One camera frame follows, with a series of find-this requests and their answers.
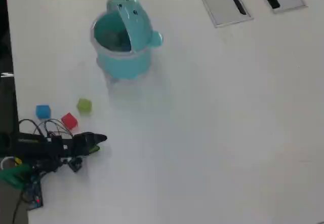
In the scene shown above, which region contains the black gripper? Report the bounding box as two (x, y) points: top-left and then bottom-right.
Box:
(60, 132), (108, 159)

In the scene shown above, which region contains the red cube block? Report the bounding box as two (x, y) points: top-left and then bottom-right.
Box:
(60, 112), (78, 130)

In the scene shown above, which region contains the green cube block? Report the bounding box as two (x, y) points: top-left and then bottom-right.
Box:
(76, 97), (93, 115)

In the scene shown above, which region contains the blue cube block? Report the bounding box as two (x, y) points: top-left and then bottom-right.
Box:
(35, 104), (52, 120)

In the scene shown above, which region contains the teal animal shaped bin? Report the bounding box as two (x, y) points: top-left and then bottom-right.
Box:
(90, 0), (164, 83)

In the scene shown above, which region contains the blue circuit board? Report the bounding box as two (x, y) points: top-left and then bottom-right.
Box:
(24, 175), (44, 211)

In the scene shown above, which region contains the green table clamp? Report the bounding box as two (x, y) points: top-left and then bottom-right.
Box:
(0, 163), (33, 191)

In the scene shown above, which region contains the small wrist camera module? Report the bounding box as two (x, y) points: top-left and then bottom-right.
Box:
(67, 157), (84, 173)

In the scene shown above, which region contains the thin black wire bundle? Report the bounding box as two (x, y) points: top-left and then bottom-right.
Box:
(19, 118), (76, 140)

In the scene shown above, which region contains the white cable loop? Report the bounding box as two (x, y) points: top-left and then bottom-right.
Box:
(0, 157), (16, 171)

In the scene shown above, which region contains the black power cable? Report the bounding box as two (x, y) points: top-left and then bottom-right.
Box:
(10, 191), (26, 224)

